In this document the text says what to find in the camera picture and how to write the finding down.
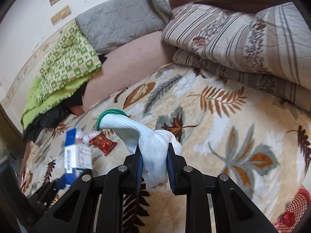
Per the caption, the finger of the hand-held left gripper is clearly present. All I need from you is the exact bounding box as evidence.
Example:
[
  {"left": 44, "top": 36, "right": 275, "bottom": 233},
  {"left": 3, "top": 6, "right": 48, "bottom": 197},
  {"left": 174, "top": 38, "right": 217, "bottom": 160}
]
[{"left": 29, "top": 173, "right": 73, "bottom": 207}]

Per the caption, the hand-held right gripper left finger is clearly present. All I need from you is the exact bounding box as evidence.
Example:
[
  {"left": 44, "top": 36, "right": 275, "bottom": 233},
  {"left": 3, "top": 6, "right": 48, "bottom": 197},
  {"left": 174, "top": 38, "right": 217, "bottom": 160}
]
[{"left": 30, "top": 144, "right": 144, "bottom": 233}]

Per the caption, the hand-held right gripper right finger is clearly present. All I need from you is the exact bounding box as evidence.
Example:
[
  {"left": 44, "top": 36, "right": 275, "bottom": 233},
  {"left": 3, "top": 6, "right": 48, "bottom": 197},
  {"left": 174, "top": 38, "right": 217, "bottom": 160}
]
[{"left": 166, "top": 143, "right": 280, "bottom": 233}]

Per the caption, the white glove with green cuff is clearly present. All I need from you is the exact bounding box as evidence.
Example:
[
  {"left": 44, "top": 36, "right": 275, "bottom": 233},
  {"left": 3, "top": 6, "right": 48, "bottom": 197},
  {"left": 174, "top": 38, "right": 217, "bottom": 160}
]
[{"left": 95, "top": 109, "right": 182, "bottom": 188}]

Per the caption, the blue and white box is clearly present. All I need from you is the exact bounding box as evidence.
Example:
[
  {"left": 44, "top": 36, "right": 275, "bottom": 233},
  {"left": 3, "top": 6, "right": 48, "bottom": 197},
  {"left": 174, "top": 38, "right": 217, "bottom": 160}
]
[{"left": 64, "top": 127, "right": 93, "bottom": 177}]

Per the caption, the red mesh basket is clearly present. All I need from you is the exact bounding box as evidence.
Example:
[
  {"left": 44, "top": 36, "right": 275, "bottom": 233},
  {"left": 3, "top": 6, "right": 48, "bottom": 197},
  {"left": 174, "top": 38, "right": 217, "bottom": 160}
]
[{"left": 273, "top": 189, "right": 311, "bottom": 233}]

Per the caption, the red foil snack wrapper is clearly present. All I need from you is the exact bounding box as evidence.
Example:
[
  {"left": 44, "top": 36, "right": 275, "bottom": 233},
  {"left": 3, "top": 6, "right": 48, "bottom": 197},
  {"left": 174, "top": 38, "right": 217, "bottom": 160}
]
[{"left": 89, "top": 131, "right": 117, "bottom": 156}]

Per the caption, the clear red and white wrapper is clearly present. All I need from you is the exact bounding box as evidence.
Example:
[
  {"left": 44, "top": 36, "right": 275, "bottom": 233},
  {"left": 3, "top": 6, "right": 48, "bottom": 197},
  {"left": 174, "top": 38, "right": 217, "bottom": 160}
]
[{"left": 74, "top": 129, "right": 99, "bottom": 145}]

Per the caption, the leaf print plush blanket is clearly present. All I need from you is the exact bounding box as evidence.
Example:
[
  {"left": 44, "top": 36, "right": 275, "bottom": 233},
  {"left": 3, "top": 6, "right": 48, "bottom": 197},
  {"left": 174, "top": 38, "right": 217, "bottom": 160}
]
[{"left": 19, "top": 62, "right": 311, "bottom": 233}]

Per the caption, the black cloth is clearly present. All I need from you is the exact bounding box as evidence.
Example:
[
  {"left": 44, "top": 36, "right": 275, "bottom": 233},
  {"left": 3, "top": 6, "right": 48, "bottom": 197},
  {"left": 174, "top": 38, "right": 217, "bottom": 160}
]
[{"left": 23, "top": 83, "right": 88, "bottom": 140}]

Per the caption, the pink bed sheet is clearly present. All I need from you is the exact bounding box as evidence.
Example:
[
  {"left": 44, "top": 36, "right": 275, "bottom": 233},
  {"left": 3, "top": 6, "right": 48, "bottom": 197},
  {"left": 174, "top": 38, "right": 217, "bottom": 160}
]
[{"left": 70, "top": 30, "right": 175, "bottom": 113}]

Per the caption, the green patterned cloth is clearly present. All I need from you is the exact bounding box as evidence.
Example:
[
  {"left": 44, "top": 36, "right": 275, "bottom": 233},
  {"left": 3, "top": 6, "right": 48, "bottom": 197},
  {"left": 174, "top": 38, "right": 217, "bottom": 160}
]
[{"left": 21, "top": 21, "right": 102, "bottom": 129}]

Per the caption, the striped floral quilt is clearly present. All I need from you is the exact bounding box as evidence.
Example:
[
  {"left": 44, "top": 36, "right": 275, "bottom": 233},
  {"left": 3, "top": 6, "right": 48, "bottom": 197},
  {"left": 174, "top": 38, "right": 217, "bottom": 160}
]
[{"left": 162, "top": 1, "right": 311, "bottom": 112}]

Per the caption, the grey quilted blanket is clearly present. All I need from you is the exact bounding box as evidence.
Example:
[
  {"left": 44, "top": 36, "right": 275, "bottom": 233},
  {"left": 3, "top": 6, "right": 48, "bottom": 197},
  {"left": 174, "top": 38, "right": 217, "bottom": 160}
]
[{"left": 75, "top": 0, "right": 174, "bottom": 54}]

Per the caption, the small beige wall plate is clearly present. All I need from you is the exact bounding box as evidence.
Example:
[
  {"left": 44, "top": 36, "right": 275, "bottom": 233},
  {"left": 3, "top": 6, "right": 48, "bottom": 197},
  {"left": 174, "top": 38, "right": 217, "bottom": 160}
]
[{"left": 51, "top": 5, "right": 72, "bottom": 25}]

